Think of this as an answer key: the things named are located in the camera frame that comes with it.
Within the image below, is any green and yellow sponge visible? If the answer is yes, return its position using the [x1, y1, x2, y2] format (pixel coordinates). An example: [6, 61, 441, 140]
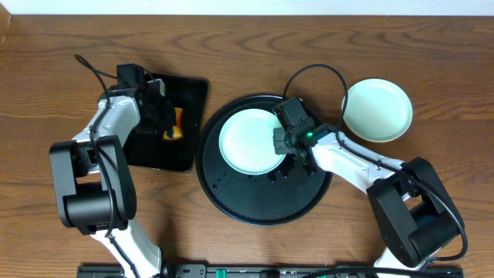
[163, 107, 184, 141]

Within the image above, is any light blue plate front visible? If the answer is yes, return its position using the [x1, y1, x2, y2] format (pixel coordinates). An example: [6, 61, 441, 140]
[218, 109, 285, 175]

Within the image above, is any light blue plate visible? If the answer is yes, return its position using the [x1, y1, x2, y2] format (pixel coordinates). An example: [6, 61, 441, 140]
[341, 79, 413, 143]
[218, 109, 285, 175]

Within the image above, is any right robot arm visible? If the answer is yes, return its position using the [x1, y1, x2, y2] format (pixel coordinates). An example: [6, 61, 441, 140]
[273, 118, 465, 269]

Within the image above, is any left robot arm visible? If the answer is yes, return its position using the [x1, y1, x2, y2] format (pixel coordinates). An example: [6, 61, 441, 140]
[49, 79, 171, 277]

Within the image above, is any black rectangular tray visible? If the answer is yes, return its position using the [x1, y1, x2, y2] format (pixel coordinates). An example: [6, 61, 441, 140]
[123, 73, 208, 172]

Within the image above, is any black round tray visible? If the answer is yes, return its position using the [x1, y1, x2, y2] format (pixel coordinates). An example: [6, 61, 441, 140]
[196, 94, 333, 225]

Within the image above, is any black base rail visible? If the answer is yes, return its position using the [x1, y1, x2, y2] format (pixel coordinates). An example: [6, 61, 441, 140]
[76, 264, 465, 278]

